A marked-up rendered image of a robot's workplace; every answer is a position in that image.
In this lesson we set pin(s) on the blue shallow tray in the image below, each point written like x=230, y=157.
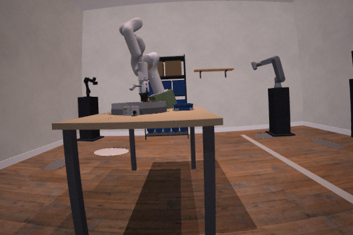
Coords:
x=183, y=107

